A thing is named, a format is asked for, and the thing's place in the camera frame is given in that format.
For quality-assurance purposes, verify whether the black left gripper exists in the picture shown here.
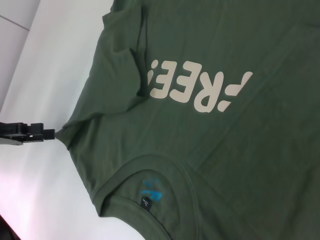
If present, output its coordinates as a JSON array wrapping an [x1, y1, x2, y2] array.
[[0, 121, 56, 147]]

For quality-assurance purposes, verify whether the dark green FREE t-shirt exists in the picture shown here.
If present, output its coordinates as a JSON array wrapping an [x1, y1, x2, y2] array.
[[55, 0, 320, 240]]

